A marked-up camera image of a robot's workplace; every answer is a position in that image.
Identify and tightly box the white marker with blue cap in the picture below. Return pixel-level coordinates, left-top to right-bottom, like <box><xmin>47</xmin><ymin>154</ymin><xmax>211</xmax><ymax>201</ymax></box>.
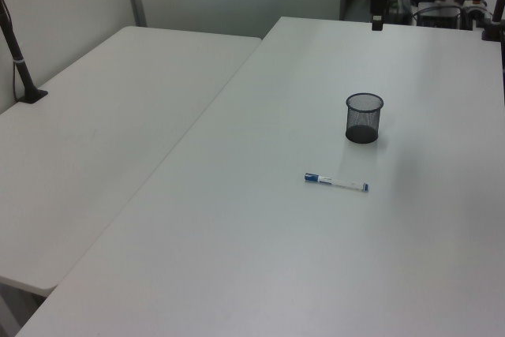
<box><xmin>303</xmin><ymin>171</ymin><xmax>371</xmax><ymax>193</ymax></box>

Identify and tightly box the grey computer box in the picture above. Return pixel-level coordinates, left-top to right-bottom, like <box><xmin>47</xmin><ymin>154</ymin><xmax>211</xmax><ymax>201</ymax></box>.
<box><xmin>417</xmin><ymin>0</ymin><xmax>463</xmax><ymax>28</ymax></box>

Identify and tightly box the emergency stop button box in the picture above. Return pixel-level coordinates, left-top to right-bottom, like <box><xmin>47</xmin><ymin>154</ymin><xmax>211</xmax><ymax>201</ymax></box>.
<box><xmin>462</xmin><ymin>0</ymin><xmax>489</xmax><ymax>15</ymax></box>

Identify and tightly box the black mesh pen cup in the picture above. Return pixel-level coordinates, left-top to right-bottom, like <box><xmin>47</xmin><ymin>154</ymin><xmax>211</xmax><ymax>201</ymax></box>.
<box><xmin>345</xmin><ymin>92</ymin><xmax>385</xmax><ymax>144</ymax></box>

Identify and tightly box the black clamp pole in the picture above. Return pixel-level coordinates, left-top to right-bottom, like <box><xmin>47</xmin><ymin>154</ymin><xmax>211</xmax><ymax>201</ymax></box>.
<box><xmin>480</xmin><ymin>0</ymin><xmax>505</xmax><ymax>42</ymax></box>

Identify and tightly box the black camera stand pole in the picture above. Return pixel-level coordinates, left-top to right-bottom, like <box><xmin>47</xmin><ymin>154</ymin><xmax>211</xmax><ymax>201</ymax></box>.
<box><xmin>0</xmin><ymin>0</ymin><xmax>49</xmax><ymax>106</ymax></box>

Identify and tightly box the thin black stand cable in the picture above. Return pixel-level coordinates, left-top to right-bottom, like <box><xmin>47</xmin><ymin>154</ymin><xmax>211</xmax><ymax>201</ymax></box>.
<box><xmin>10</xmin><ymin>58</ymin><xmax>21</xmax><ymax>102</ymax></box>

